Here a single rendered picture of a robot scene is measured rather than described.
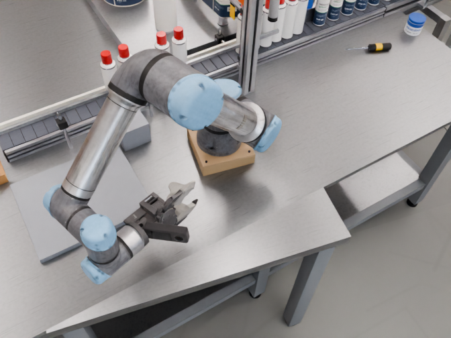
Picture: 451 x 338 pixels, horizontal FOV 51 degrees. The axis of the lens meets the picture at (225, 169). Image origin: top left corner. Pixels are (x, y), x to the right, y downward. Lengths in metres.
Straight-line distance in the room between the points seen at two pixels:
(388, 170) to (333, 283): 0.63
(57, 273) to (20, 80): 0.84
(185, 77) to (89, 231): 0.40
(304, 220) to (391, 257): 1.06
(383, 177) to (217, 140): 1.16
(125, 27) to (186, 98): 1.11
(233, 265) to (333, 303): 0.99
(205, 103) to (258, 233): 0.57
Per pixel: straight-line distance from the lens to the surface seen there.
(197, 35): 1.98
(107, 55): 1.60
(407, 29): 2.24
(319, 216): 1.51
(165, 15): 1.95
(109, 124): 1.10
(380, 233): 2.54
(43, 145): 1.71
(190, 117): 0.99
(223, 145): 1.51
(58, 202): 1.19
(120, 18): 2.10
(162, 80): 1.00
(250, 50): 1.67
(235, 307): 2.23
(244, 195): 1.51
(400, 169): 2.51
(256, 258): 1.41
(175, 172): 1.57
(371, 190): 2.39
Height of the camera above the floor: 2.09
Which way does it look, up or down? 53 degrees down
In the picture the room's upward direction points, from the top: 3 degrees clockwise
